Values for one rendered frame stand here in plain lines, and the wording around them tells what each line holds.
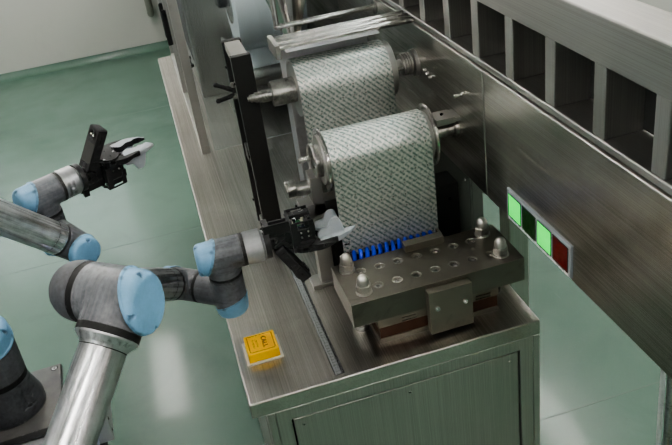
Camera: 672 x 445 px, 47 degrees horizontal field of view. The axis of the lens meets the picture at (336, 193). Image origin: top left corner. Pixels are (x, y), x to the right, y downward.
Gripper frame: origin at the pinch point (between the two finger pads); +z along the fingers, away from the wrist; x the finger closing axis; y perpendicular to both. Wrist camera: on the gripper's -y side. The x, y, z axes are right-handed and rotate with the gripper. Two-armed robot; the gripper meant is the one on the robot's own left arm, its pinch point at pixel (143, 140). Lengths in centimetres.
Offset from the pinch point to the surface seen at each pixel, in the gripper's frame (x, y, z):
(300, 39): 26.9, -25.0, 32.5
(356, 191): 60, -3, 17
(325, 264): 52, 21, 14
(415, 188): 67, -1, 29
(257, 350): 60, 23, -15
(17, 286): -160, 147, 3
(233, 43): 10.1, -21.8, 24.6
